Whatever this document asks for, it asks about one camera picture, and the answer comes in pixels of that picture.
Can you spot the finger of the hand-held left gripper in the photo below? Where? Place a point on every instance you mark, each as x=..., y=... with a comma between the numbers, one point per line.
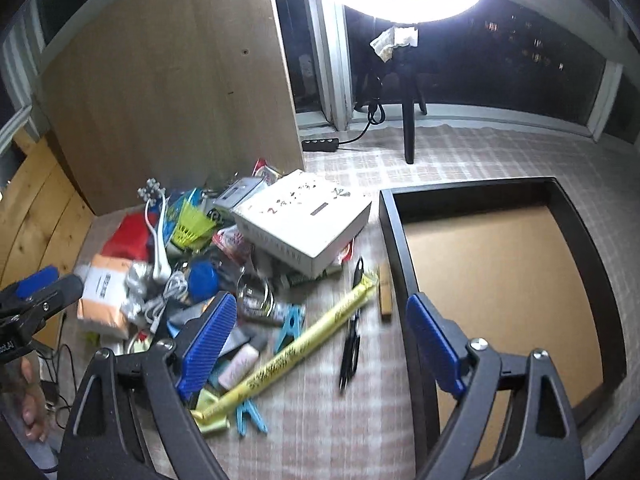
x=37, y=280

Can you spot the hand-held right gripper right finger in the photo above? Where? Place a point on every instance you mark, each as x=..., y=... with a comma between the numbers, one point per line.
x=432, y=345

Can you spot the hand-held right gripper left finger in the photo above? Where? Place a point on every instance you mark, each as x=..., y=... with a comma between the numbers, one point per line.
x=207, y=345

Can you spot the orange tissue pack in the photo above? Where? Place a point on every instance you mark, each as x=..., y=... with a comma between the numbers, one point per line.
x=102, y=295

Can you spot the black pen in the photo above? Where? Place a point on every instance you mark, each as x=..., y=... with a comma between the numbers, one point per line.
x=350, y=355

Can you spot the blue clothes peg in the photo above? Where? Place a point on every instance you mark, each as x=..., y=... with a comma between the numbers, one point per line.
x=250, y=417
x=290, y=327

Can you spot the long yellow packet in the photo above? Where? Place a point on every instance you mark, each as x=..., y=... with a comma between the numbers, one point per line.
x=300, y=345

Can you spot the black tray container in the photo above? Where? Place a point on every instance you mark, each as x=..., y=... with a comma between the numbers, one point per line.
x=395, y=240

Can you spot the white printed box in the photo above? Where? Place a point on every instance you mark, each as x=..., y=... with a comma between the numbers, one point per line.
x=300, y=220

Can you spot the person's left hand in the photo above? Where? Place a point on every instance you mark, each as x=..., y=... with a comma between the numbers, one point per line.
x=27, y=400

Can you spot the pink white tube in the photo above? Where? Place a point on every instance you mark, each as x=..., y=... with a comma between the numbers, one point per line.
x=240, y=360

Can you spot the blue round disc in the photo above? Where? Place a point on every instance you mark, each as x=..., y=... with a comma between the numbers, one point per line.
x=202, y=280

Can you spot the wooden clip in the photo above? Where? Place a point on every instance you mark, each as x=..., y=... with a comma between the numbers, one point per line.
x=386, y=295

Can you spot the pine wood panel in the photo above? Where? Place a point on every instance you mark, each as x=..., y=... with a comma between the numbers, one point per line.
x=40, y=210

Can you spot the silver foil wrapper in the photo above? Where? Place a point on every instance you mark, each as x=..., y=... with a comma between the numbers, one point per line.
x=136, y=275
x=131, y=310

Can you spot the red white flat packet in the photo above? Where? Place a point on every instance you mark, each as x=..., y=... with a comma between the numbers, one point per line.
x=230, y=245

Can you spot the white massage roller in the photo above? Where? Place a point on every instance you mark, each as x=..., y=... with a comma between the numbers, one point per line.
x=157, y=250

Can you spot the yellow-green shuttlecock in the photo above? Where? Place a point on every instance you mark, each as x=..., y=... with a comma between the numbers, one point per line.
x=190, y=222

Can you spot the blue plastic packet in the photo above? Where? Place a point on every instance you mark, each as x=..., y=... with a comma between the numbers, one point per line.
x=175, y=210

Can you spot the small grey box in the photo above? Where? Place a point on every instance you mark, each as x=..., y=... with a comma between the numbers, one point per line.
x=240, y=192

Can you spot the red and white snack packet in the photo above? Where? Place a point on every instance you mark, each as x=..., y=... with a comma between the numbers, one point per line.
x=265, y=170

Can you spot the black tripod stand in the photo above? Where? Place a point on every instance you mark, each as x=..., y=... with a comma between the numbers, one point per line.
x=410, y=130

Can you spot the black power strip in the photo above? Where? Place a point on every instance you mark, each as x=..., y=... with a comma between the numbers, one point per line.
x=320, y=144

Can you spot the crumpled white paper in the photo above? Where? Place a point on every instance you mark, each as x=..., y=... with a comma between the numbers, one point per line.
x=395, y=42

